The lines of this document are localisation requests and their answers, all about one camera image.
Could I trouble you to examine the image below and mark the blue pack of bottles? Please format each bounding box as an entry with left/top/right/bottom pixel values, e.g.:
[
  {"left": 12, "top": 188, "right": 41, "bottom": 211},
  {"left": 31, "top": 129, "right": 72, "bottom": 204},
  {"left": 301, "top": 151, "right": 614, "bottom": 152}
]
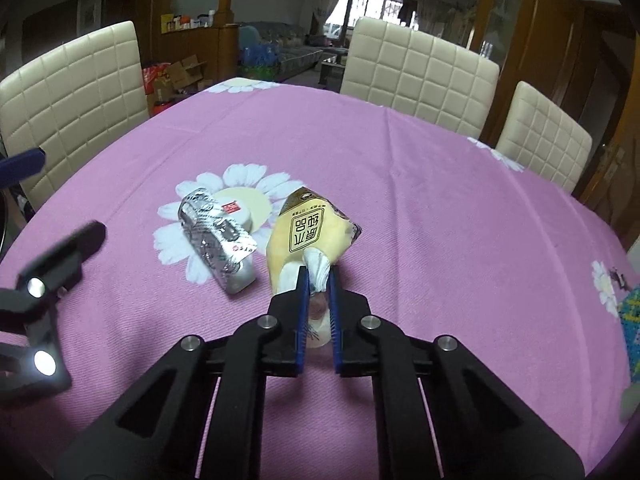
[{"left": 240, "top": 42, "right": 279, "bottom": 81}]

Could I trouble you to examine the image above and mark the wooden door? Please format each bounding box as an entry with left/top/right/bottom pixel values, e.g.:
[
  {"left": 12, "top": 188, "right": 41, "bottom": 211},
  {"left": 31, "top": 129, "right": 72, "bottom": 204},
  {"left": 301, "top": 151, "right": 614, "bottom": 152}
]
[{"left": 575, "top": 60, "right": 640, "bottom": 241}]

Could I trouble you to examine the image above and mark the wooden cabinet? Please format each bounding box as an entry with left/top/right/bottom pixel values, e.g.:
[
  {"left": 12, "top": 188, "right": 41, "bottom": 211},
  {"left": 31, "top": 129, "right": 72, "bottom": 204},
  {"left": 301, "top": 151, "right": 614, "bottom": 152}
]
[{"left": 160, "top": 25, "right": 239, "bottom": 92}]

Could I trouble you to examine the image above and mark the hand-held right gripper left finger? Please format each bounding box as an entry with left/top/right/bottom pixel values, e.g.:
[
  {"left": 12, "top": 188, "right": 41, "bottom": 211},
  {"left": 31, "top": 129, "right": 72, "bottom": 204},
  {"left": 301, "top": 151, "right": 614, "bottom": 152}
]
[{"left": 52, "top": 265, "right": 311, "bottom": 480}]

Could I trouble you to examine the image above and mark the yellow snack bag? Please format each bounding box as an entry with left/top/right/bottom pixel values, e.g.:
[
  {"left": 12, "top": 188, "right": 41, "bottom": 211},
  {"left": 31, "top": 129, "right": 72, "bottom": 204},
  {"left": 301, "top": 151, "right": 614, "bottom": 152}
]
[{"left": 265, "top": 186, "right": 363, "bottom": 351}]

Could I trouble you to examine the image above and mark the silver foil packet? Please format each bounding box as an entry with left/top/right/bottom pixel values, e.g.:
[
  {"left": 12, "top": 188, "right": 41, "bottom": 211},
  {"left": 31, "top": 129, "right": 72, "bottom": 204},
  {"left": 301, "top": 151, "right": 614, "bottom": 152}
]
[{"left": 177, "top": 187, "right": 258, "bottom": 296}]

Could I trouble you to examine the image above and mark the beaded tissue box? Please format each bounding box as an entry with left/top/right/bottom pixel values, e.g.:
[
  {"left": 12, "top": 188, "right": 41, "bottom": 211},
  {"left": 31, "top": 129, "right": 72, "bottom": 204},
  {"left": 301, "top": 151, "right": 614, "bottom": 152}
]
[{"left": 617, "top": 285, "right": 640, "bottom": 386}]

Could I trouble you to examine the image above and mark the dark coffee table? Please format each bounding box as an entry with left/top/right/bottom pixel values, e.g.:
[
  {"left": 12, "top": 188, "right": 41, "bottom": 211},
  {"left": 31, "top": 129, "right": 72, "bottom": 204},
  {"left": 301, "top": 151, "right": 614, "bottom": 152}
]
[{"left": 317, "top": 50, "right": 351, "bottom": 86}]

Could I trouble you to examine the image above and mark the pale green object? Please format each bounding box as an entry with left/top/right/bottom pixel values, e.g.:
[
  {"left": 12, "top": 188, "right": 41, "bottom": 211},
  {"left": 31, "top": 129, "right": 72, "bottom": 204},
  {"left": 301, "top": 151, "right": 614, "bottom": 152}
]
[{"left": 620, "top": 380, "right": 640, "bottom": 423}]

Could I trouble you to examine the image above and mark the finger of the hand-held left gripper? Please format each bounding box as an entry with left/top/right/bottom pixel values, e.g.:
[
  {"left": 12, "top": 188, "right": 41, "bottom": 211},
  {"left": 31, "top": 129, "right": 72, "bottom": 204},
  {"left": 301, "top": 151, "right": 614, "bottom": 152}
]
[
  {"left": 0, "top": 221, "right": 107, "bottom": 403},
  {"left": 0, "top": 149, "right": 47, "bottom": 190}
]

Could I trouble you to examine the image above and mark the row of items on cabinet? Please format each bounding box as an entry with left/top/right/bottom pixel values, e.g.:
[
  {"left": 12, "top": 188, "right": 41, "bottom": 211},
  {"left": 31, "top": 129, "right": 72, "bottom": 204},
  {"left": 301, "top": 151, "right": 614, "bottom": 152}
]
[{"left": 160, "top": 10, "right": 219, "bottom": 32}]

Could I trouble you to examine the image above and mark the cream quilted chair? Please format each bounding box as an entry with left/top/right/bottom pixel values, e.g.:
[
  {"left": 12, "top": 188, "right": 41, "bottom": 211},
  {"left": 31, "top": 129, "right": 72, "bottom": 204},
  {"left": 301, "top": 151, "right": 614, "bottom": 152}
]
[
  {"left": 0, "top": 21, "right": 151, "bottom": 211},
  {"left": 340, "top": 16, "right": 501, "bottom": 141},
  {"left": 495, "top": 81, "right": 593, "bottom": 196}
]

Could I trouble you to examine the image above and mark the red bag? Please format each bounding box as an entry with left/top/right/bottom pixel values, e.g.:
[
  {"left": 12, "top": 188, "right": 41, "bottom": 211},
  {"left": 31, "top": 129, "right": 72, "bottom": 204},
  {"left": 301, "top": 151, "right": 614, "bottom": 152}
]
[{"left": 142, "top": 62, "right": 171, "bottom": 96}]

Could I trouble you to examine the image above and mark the metal door handle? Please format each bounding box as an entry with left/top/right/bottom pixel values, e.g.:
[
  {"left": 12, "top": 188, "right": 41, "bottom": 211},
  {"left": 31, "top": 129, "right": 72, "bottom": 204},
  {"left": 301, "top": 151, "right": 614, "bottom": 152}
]
[{"left": 602, "top": 145, "right": 626, "bottom": 181}]

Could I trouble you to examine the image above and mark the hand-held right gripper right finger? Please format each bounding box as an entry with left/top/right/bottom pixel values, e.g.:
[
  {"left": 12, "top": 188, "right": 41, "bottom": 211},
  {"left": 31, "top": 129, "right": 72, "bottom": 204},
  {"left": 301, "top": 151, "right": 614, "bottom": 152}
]
[{"left": 327, "top": 265, "right": 586, "bottom": 480}]

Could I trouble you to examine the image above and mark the window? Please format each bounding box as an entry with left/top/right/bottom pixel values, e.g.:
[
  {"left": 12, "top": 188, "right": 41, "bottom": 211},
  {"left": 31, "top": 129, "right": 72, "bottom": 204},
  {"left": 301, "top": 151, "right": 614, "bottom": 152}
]
[{"left": 325, "top": 0, "right": 419, "bottom": 36}]

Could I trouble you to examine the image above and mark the grey patterned sofa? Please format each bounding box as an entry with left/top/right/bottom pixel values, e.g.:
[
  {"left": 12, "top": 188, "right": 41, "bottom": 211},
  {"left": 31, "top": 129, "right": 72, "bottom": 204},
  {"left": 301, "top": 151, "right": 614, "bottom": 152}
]
[{"left": 237, "top": 22, "right": 326, "bottom": 83}]

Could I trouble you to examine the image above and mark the cardboard box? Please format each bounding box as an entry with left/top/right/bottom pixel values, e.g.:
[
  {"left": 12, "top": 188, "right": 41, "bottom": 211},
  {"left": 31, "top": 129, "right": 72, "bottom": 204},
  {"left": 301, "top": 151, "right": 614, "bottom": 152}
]
[{"left": 152, "top": 55, "right": 208, "bottom": 96}]

